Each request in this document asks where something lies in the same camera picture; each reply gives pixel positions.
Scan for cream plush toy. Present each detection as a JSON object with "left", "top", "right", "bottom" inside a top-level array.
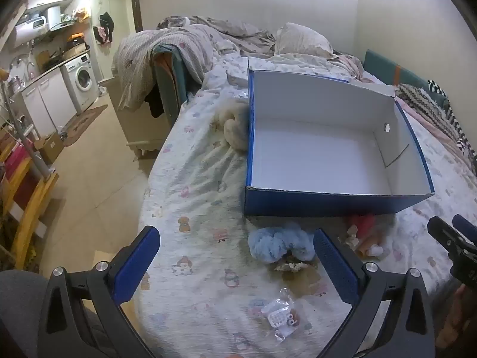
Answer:
[{"left": 212, "top": 99, "right": 251, "bottom": 153}]

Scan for white washing machine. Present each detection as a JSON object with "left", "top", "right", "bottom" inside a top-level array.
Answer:
[{"left": 60, "top": 53, "right": 100, "bottom": 114}]

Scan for teal footboard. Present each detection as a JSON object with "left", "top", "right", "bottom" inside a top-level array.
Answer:
[{"left": 151, "top": 43, "right": 200, "bottom": 127}]

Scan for white fluffy plush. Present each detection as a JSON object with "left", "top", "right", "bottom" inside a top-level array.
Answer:
[{"left": 345, "top": 231, "right": 384, "bottom": 259}]

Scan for beige pillow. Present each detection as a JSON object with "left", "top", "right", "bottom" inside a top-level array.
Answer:
[{"left": 274, "top": 22, "right": 335, "bottom": 57}]

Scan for hanging clothes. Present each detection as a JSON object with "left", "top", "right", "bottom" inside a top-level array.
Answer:
[{"left": 93, "top": 12, "right": 114, "bottom": 46}]

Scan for white water heater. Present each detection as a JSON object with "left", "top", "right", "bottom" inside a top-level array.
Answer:
[{"left": 7, "top": 14, "right": 50, "bottom": 50}]

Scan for brown small toy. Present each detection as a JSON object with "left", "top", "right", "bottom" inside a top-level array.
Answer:
[{"left": 275, "top": 261, "right": 311, "bottom": 273}]

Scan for red plush item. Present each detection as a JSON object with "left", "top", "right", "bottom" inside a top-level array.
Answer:
[{"left": 346, "top": 214, "right": 375, "bottom": 237}]

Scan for yellow wooden rack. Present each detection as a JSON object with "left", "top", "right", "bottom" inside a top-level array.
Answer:
[{"left": 0, "top": 142, "right": 60, "bottom": 271}]

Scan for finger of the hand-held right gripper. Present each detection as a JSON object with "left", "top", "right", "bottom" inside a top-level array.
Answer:
[
  {"left": 427, "top": 216, "right": 471, "bottom": 260},
  {"left": 452, "top": 214, "right": 477, "bottom": 247}
]

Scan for white floor cabinet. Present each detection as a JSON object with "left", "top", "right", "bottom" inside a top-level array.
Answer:
[{"left": 20, "top": 69, "right": 78, "bottom": 139}]

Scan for brown cardboard box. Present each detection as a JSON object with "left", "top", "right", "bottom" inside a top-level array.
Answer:
[{"left": 37, "top": 132, "right": 65, "bottom": 163}]

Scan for blue fluffy scrunchie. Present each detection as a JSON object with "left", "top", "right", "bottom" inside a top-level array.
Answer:
[{"left": 248, "top": 223, "right": 317, "bottom": 265}]

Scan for black hanging garment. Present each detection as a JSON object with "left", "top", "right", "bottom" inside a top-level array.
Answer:
[{"left": 145, "top": 81, "right": 165, "bottom": 119}]

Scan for bed with printed sheet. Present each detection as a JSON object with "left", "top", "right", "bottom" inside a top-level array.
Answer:
[{"left": 136, "top": 50, "right": 477, "bottom": 358}]

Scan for dark door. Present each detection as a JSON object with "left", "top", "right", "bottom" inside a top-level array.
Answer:
[{"left": 130, "top": 0, "right": 144, "bottom": 33}]

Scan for teal headboard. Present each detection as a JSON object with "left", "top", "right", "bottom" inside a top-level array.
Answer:
[{"left": 363, "top": 49, "right": 450, "bottom": 109}]

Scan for striped knitted blanket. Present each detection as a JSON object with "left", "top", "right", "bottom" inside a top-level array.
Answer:
[{"left": 395, "top": 80, "right": 477, "bottom": 178}]

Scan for clear plastic bag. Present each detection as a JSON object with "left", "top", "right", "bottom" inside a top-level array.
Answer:
[{"left": 257, "top": 287, "right": 303, "bottom": 338}]

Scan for brown floor rug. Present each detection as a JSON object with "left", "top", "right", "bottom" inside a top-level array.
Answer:
[{"left": 61, "top": 104, "right": 109, "bottom": 147}]

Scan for beige checkered duvet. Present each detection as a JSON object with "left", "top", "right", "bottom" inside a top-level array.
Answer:
[{"left": 112, "top": 15, "right": 278, "bottom": 112}]

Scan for person's right hand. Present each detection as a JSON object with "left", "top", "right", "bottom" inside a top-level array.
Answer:
[{"left": 436, "top": 283, "right": 468, "bottom": 349}]

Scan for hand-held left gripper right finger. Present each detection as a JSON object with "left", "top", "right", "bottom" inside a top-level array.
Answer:
[{"left": 313, "top": 228, "right": 436, "bottom": 358}]

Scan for red bag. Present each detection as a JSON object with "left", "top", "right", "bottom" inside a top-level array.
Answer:
[{"left": 4, "top": 145, "right": 31, "bottom": 180}]

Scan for blue cardboard box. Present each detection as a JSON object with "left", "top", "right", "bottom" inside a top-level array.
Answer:
[{"left": 244, "top": 58, "right": 436, "bottom": 217}]

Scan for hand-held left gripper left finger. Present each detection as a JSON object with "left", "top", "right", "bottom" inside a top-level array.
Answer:
[{"left": 37, "top": 226, "right": 162, "bottom": 358}]

